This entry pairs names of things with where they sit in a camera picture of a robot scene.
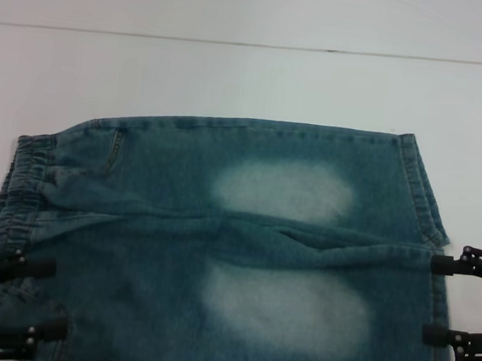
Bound blue denim shorts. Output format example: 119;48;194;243
0;93;476;361

